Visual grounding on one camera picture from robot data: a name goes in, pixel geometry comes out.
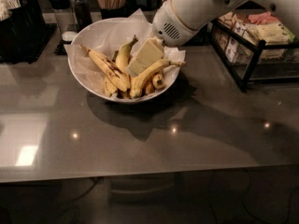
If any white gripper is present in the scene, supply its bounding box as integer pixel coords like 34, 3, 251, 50
126, 0, 199, 77

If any greenish banana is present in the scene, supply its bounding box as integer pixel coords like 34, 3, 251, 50
115, 35, 138, 73

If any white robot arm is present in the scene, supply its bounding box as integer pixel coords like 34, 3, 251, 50
151, 0, 299, 47

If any banana with sticker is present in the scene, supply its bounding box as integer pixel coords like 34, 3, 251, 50
152, 71, 165, 90

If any yellow banana lying across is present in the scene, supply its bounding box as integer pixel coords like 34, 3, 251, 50
129, 59, 186, 98

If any spotted banana on left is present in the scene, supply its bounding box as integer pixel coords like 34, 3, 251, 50
80, 45, 129, 91

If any white bowl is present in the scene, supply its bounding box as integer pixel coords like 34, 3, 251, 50
65, 18, 185, 105

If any small banana at bottom left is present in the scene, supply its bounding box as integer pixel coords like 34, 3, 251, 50
104, 77, 118, 97

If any white paper liner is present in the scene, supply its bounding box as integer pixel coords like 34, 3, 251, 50
64, 8, 186, 102

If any cup of wooden stirrers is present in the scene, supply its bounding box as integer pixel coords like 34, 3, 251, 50
97, 0, 126, 19

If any dark glass shaker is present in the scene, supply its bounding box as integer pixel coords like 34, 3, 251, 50
71, 0, 93, 30

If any small white lid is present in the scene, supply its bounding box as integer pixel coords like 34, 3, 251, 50
62, 31, 77, 42

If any glass shaker with black lid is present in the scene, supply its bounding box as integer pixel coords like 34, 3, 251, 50
49, 0, 75, 34

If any black container on left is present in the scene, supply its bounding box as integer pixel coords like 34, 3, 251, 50
0, 0, 46, 63

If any black wire rack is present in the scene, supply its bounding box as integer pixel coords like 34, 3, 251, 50
210, 19, 299, 91

